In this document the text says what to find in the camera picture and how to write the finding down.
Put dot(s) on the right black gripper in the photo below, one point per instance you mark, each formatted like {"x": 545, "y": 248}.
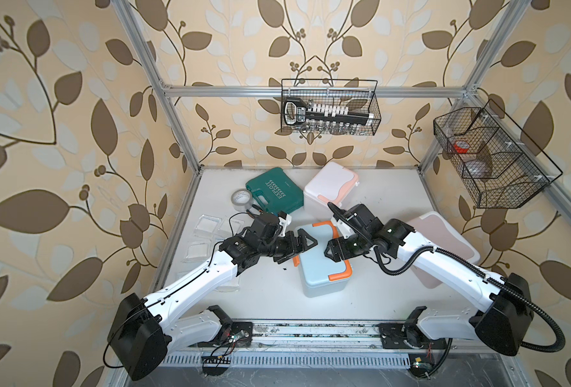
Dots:
{"x": 343, "y": 252}

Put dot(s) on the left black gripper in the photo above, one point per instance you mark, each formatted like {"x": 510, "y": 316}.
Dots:
{"x": 291, "y": 248}

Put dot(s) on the blue box orange trim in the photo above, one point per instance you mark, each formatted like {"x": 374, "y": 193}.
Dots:
{"x": 319, "y": 274}

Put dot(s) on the white box pink trim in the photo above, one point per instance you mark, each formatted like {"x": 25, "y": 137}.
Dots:
{"x": 332, "y": 184}

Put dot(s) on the pink first aid box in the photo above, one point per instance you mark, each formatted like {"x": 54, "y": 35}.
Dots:
{"x": 437, "y": 229}

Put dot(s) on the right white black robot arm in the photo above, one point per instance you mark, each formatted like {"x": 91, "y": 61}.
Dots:
{"x": 498, "y": 315}

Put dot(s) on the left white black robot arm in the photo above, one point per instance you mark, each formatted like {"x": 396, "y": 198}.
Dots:
{"x": 146, "y": 329}

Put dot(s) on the green plastic tool case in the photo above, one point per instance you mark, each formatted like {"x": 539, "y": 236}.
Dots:
{"x": 274, "y": 191}

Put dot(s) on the red tape roll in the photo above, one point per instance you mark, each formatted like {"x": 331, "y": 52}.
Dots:
{"x": 461, "y": 147}

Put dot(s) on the grey duct tape roll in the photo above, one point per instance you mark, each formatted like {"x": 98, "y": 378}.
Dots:
{"x": 242, "y": 200}

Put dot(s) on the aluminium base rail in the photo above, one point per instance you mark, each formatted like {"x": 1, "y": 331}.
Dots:
{"x": 283, "y": 333}

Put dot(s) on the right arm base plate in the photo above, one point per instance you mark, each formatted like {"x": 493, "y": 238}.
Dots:
{"x": 397, "y": 334}

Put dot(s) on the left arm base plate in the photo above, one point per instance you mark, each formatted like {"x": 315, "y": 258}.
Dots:
{"x": 230, "y": 331}

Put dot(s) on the black socket set rail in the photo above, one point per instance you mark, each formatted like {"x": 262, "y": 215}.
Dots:
{"x": 295, "y": 111}

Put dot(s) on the back wire basket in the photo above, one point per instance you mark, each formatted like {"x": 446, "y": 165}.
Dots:
{"x": 358, "y": 95}

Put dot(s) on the wire basket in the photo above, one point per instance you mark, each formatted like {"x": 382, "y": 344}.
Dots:
{"x": 358, "y": 95}
{"x": 506, "y": 166}

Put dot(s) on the right wire basket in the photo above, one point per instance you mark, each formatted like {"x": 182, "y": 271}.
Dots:
{"x": 506, "y": 166}

